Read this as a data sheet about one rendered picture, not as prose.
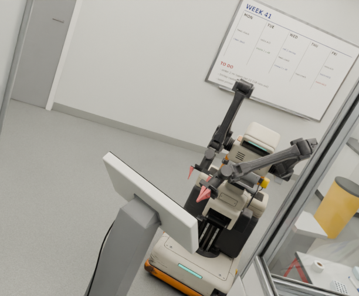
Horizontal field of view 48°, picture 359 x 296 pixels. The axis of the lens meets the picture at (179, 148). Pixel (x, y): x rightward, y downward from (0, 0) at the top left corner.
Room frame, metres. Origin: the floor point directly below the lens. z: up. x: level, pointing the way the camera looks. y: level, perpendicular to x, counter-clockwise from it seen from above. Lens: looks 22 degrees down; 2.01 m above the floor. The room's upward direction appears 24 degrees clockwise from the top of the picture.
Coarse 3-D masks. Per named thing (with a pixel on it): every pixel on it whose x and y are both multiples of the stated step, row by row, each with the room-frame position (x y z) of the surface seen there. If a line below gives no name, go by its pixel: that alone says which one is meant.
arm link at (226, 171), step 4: (232, 164) 1.85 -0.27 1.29; (220, 168) 1.76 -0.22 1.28; (224, 168) 1.74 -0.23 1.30; (228, 168) 1.75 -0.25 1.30; (232, 168) 1.75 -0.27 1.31; (220, 172) 1.73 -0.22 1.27; (224, 172) 1.73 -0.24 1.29; (228, 172) 1.73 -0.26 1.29; (232, 172) 1.74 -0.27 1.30; (220, 176) 1.74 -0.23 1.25; (224, 176) 1.72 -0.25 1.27; (228, 176) 1.73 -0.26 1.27; (232, 176) 1.78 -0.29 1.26; (228, 180) 1.81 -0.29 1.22; (232, 180) 1.79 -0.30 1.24; (236, 180) 1.80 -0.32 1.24
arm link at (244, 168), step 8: (280, 152) 1.92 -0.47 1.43; (288, 152) 1.92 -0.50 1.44; (296, 152) 1.93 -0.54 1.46; (256, 160) 1.87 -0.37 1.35; (264, 160) 1.88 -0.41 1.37; (272, 160) 1.89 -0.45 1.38; (280, 160) 1.90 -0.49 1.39; (240, 168) 1.84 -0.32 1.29; (248, 168) 1.84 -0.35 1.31; (256, 168) 1.85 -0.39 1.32; (240, 176) 1.81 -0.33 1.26
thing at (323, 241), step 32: (352, 128) 1.43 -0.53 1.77; (320, 160) 1.49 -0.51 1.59; (352, 160) 1.33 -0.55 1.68; (320, 192) 1.38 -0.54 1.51; (352, 192) 1.25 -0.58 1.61; (288, 224) 1.45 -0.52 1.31; (320, 224) 1.29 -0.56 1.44; (352, 224) 1.17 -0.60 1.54; (288, 256) 1.34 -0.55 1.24; (320, 256) 1.20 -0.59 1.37; (352, 256) 1.10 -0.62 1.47; (288, 288) 1.24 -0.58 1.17; (320, 288) 1.12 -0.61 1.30; (352, 288) 1.03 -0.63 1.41
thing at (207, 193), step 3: (201, 180) 1.74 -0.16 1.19; (201, 183) 1.73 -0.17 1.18; (204, 183) 1.73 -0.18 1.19; (207, 183) 1.73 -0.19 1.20; (207, 186) 1.72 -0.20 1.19; (207, 189) 1.70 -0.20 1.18; (210, 189) 1.71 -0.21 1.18; (204, 192) 1.70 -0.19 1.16; (207, 192) 1.70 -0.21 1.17; (210, 192) 1.71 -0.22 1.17; (201, 195) 1.69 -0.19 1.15; (204, 195) 1.69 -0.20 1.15; (207, 195) 1.72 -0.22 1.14; (210, 195) 1.73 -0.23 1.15; (201, 198) 1.69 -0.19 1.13; (204, 198) 1.71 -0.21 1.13; (207, 198) 1.72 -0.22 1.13; (198, 201) 1.69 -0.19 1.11
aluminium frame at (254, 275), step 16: (352, 96) 1.50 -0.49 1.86; (336, 128) 1.49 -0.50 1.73; (320, 144) 1.52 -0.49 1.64; (304, 176) 1.49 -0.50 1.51; (288, 208) 1.50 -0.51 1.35; (272, 224) 1.52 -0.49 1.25; (256, 256) 1.49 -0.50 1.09; (256, 272) 1.43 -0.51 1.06; (256, 288) 1.37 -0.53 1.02; (272, 288) 1.31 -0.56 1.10
